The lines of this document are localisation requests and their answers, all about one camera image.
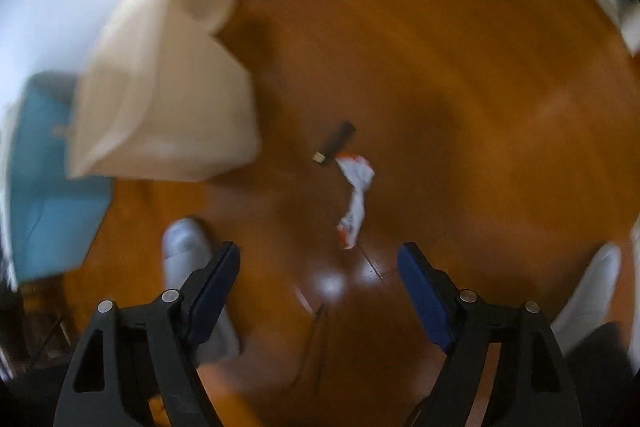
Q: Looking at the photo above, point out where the orange white wrapper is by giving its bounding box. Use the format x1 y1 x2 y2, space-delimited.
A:
335 153 375 251

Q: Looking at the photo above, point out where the beige plastic trash bin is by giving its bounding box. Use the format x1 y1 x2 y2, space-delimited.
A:
66 0 260 182

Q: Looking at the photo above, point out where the right white slipper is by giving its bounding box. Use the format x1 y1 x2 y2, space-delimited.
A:
551 243 620 355

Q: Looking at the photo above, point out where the white slipper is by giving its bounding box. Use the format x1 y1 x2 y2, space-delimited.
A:
162 218 241 366
551 243 620 355

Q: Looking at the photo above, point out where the left white slipper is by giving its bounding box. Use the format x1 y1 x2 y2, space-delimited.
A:
162 218 241 366

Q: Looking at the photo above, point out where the teal storage box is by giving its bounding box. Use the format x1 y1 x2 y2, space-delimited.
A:
1 72 113 288

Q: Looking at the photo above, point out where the small black lighter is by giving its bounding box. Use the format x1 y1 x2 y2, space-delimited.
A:
312 120 356 165

